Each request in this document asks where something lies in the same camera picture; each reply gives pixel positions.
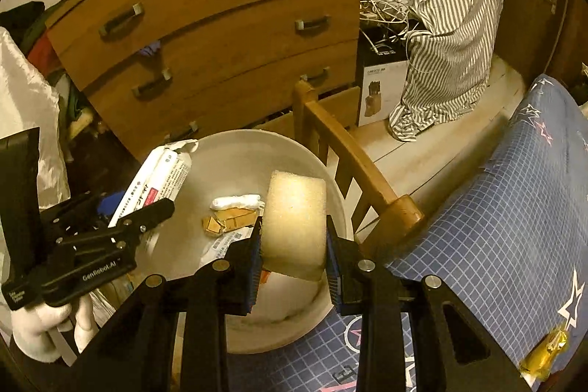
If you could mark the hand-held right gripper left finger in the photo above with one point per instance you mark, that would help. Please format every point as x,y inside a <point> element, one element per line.
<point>254,268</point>

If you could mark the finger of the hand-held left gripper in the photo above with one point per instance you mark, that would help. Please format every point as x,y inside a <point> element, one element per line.
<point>69,210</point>
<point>147,213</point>

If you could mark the light wooden chair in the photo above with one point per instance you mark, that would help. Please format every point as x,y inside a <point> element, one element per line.
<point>358,171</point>

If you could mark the white wrapper with dark print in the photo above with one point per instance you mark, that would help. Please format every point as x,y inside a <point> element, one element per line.
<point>220,246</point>

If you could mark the striped cloth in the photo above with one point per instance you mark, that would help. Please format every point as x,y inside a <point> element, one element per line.
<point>450,29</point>

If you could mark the blue checked star blanket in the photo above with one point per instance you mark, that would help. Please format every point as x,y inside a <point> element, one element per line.
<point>482,236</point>

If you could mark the white satin cloth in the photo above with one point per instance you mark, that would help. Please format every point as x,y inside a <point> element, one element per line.
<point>27,107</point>

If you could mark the orange and white carton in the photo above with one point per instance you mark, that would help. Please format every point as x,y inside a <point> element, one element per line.
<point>265,277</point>

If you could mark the wooden chest of drawers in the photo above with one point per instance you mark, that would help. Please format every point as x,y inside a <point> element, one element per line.
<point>206,6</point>

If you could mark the person's left hand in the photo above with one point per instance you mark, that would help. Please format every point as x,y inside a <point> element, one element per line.
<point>41,323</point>

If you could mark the white printed packet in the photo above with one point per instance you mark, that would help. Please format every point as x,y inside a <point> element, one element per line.
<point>161,180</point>

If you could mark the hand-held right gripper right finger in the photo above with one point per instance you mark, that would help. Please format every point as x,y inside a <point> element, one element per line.
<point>333,277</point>

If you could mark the brown cardboard piece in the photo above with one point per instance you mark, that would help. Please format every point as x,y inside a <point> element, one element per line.
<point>225,224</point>

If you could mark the white plastic bucket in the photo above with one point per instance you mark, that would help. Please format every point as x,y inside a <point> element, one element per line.
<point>220,171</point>

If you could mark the yellow wrapper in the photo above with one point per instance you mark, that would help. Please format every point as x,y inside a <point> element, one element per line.
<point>546,350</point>

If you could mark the beige sponge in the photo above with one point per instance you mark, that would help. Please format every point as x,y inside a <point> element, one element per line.
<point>294,226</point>

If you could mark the black and white box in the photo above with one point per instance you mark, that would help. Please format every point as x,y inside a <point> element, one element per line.
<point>381,75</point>

